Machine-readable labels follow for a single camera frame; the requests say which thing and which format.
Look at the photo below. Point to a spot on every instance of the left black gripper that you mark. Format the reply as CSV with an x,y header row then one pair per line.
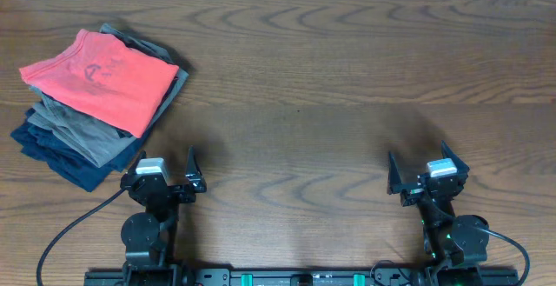
x,y
195,182

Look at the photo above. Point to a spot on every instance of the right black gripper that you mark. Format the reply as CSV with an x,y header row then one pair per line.
x,y
395,180

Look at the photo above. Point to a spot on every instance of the orange soccer t-shirt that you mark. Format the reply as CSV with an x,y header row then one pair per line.
x,y
100,76

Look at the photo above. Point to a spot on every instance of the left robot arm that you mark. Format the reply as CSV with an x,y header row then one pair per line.
x,y
149,236

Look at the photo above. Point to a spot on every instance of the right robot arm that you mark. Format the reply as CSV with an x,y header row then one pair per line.
x,y
456,243

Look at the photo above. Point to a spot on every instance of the grey folded t-shirt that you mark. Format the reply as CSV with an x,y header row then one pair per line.
x,y
150,50

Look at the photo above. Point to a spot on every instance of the navy blue folded garment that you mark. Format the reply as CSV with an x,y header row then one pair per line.
x,y
56,151

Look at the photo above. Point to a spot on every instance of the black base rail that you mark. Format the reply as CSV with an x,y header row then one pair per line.
x,y
381,275

